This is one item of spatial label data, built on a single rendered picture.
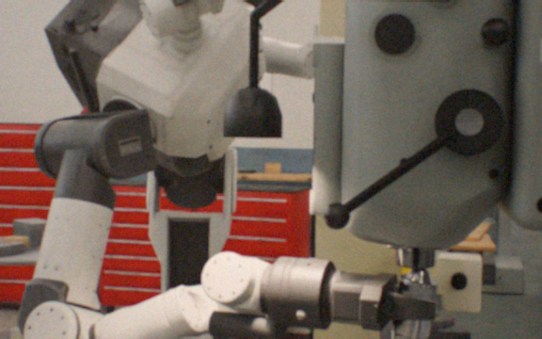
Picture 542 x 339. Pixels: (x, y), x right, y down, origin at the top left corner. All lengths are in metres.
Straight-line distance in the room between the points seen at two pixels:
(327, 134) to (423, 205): 0.16
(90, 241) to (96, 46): 0.32
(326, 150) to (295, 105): 9.13
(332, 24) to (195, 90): 1.56
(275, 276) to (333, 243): 1.74
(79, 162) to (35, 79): 10.05
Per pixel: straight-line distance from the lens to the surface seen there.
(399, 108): 0.88
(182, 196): 1.58
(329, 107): 0.96
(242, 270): 0.99
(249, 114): 0.92
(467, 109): 0.84
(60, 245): 1.14
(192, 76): 1.22
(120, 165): 1.16
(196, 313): 1.09
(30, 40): 11.28
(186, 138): 1.25
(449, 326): 1.39
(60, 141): 1.20
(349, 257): 2.74
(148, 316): 1.07
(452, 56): 0.88
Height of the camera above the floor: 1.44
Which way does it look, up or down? 3 degrees down
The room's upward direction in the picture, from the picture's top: 1 degrees clockwise
